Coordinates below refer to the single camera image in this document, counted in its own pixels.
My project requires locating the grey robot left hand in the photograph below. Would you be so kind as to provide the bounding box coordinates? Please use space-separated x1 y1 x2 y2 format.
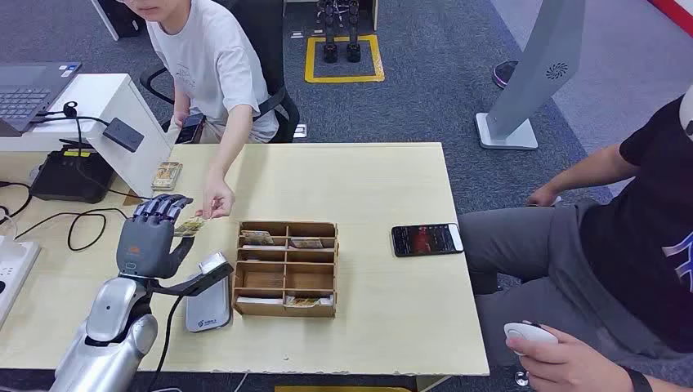
115 193 195 280

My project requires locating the person's left hand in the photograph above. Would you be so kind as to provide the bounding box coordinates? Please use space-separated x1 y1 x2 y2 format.
519 327 636 392
195 171 237 221

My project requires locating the black handheld phone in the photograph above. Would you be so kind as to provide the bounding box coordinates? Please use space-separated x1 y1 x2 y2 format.
175 113 206 145

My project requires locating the yellowish patterned ID card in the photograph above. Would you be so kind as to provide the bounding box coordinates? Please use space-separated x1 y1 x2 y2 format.
173 216 206 238

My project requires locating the white remote control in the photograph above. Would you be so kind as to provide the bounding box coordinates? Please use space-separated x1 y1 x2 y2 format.
503 321 559 357

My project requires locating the person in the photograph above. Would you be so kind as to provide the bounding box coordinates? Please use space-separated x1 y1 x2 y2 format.
116 0 280 221
457 83 693 392

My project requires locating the grey card reader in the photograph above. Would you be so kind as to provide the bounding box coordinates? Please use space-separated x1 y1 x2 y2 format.
185 274 233 334

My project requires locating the stack of patterned cards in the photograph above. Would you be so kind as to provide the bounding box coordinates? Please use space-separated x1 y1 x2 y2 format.
150 160 184 192

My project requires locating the black power adapter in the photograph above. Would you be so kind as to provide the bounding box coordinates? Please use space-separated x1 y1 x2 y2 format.
102 116 146 154

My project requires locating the black wristband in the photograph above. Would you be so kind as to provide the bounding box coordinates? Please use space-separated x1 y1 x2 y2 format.
620 366 657 392

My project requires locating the white desk riser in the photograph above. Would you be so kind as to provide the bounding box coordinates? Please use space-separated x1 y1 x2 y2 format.
0 73 175 199

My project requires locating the black box device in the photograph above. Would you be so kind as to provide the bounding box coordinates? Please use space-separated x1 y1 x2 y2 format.
29 145 116 205

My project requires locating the black office chair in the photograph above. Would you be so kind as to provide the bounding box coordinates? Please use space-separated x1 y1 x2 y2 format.
139 0 301 145

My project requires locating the black cabinet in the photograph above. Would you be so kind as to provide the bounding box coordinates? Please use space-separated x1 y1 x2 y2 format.
98 0 145 39

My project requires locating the white desk panel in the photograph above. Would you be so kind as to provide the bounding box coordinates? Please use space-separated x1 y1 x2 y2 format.
89 0 121 42

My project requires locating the black smartphone with white end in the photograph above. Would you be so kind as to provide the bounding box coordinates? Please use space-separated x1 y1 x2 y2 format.
390 222 466 259

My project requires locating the dark shoe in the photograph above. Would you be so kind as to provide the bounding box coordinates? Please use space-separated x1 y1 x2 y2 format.
490 59 521 90

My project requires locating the wooden compartment organizer box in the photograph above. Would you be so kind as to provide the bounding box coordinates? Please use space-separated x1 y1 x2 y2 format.
230 220 341 319

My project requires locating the white power strip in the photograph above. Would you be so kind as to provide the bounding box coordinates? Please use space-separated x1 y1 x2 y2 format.
0 237 42 329

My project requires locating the grey kiosk stand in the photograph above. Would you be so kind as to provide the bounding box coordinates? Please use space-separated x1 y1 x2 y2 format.
474 0 588 151

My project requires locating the white table leg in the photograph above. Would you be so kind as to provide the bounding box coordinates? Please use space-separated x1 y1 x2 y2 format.
414 374 454 392

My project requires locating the dark grey laptop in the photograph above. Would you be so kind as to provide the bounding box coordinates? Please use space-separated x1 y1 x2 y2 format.
0 61 83 138

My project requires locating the black robot leg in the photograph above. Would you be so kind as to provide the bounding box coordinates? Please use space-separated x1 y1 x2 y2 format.
346 0 363 64
322 0 340 65

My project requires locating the white headgear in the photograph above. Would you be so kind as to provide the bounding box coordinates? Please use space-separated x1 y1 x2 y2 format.
678 85 693 143

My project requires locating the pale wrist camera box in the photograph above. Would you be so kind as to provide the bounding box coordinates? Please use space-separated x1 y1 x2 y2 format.
154 251 235 297

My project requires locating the black looped cable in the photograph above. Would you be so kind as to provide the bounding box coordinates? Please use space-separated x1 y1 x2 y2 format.
13 207 132 253

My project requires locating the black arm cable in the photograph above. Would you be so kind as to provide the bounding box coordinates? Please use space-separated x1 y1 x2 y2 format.
145 294 186 392

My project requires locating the black plug cable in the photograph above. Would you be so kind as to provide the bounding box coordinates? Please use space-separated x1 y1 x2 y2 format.
32 100 150 202

